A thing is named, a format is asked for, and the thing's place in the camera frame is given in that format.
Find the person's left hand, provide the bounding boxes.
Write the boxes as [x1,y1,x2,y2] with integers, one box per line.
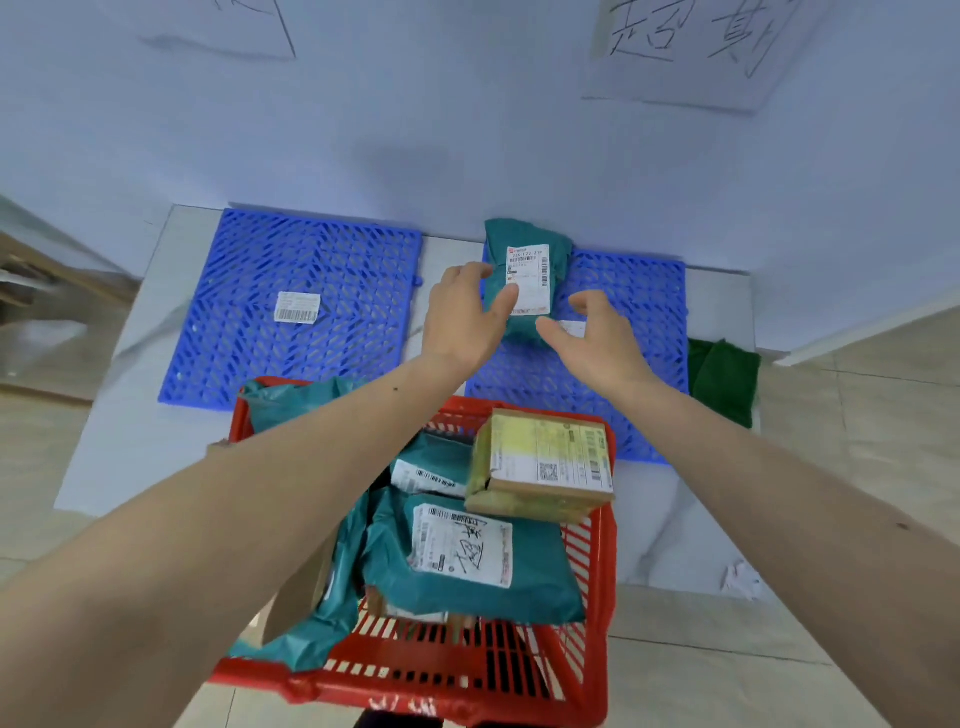
[419,262,520,380]

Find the person's right hand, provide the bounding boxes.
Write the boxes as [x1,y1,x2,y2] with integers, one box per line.
[534,290,661,406]

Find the blue plastic pallet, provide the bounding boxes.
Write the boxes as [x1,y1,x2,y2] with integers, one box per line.
[464,239,691,466]
[157,207,425,412]

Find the yellow label cardboard box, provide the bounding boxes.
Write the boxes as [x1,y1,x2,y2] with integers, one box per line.
[464,408,618,525]

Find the long teal mailer bag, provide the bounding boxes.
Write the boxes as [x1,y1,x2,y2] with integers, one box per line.
[228,374,373,673]

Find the handwritten label teal mailer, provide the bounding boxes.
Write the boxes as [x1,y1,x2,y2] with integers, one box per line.
[362,487,586,628]

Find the taped brown cardboard box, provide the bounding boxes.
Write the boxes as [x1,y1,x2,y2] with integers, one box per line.
[258,524,340,648]

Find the red plastic basket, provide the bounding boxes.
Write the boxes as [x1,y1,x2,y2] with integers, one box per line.
[206,374,620,728]

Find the person's right forearm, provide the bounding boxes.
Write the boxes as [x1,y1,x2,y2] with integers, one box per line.
[618,374,960,728]

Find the person's left forearm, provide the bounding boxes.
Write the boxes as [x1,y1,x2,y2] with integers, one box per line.
[0,352,466,728]

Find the green cloth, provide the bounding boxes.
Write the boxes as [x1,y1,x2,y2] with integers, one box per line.
[687,338,763,430]

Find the straight-edge paper wall sign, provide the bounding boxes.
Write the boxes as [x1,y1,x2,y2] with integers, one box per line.
[583,0,838,115]

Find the torn-edge paper wall sign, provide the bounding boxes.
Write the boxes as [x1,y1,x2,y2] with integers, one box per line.
[97,0,298,61]

